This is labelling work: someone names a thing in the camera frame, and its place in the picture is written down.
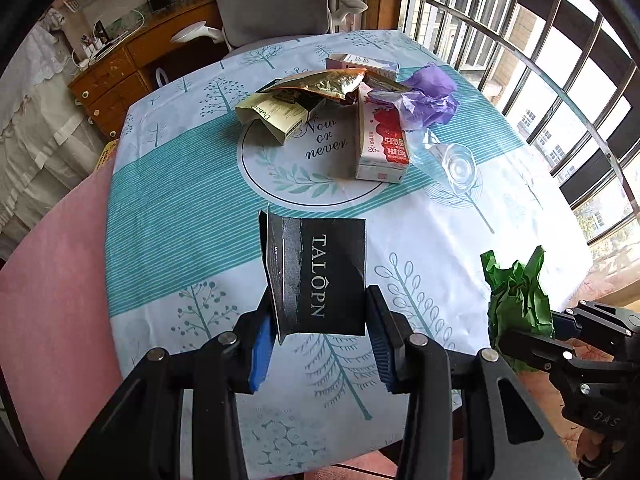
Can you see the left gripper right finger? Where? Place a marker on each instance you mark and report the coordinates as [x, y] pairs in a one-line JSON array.
[[505, 433]]

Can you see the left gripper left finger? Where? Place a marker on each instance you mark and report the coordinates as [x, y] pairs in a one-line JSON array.
[[137, 434]]

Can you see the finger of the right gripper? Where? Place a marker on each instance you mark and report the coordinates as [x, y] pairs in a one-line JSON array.
[[538, 351], [597, 324]]

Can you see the green paper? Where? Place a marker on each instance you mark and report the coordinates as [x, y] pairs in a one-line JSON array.
[[517, 302]]

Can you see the black Talopn packet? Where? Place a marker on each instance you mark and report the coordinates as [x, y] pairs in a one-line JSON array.
[[316, 273]]

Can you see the clear plastic cup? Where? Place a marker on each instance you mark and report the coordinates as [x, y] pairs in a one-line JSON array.
[[451, 165]]

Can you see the red white milk carton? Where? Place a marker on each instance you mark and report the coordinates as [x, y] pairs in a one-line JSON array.
[[382, 155]]

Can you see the purple plastic bag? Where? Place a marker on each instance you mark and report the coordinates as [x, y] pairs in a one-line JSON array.
[[428, 99]]

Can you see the white long carton box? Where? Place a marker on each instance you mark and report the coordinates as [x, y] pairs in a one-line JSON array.
[[387, 69]]

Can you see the red gold foil snack bag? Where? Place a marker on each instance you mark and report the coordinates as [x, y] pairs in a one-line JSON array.
[[336, 84]]

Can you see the olive green tea box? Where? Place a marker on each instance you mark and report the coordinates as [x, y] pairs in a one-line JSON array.
[[282, 112]]

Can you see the pink bed cover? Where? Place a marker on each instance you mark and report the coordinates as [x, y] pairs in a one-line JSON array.
[[57, 349]]

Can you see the window security grille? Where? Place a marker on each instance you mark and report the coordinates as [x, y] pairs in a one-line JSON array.
[[559, 73]]

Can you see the white lace covered furniture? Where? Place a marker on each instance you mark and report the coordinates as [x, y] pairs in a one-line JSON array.
[[48, 145]]

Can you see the wooden desk with drawers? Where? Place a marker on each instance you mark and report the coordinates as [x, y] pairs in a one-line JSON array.
[[127, 73]]

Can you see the grey office chair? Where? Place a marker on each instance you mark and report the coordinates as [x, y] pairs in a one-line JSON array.
[[250, 24]]

